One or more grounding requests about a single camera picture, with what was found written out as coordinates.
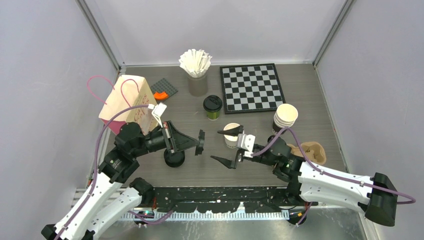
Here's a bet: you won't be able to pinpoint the white paper cup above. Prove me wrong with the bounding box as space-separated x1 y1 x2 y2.
223 122 240 149

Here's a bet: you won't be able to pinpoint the stack of paper cups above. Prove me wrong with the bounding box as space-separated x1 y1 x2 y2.
272 103 299 134

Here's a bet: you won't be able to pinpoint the black coffee cup lid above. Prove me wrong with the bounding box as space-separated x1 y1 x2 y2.
203 95 223 113

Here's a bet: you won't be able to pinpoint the white wrapped straws bundle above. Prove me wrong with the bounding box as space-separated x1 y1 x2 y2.
178 48 212 79

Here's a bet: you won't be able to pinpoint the grey straw holder cup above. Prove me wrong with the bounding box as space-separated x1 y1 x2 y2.
187 74 208 97

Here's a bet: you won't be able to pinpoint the paper gift bag pink handles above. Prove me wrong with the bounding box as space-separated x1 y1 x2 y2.
86 74 159 135

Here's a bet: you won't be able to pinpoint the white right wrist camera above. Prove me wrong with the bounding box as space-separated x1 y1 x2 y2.
236 133 256 158

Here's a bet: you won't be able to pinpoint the brown pulp cup carrier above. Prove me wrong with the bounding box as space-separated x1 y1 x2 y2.
287 141 327 165

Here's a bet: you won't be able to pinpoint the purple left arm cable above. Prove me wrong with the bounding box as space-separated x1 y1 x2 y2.
52 103 157 240

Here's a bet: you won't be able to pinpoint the black white chessboard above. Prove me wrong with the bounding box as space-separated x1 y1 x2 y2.
219 63 286 114

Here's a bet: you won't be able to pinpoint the aluminium frame rail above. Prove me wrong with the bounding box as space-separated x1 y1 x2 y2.
69 185 372 222

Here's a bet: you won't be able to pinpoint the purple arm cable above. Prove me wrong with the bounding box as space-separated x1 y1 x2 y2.
52 103 157 240
251 127 417 226

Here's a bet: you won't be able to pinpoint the orange plastic piece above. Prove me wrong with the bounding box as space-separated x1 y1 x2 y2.
153 91 170 101

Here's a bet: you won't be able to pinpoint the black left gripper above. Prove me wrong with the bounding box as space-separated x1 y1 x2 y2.
132 119 200 157

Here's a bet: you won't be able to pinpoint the stack of black lids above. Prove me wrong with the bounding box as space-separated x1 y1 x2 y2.
163 150 185 168

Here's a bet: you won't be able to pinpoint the grey lego baseplate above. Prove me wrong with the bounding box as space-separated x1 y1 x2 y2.
150 78 178 102

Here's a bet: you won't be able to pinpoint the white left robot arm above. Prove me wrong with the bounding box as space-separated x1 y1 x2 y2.
41 121 205 240

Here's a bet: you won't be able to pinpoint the green paper cup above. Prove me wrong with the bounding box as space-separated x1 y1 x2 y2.
206 111 221 121

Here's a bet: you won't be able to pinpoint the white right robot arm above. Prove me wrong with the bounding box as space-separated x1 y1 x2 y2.
213 125 398 227

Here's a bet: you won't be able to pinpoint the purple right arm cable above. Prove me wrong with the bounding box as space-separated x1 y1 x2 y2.
251 127 417 226

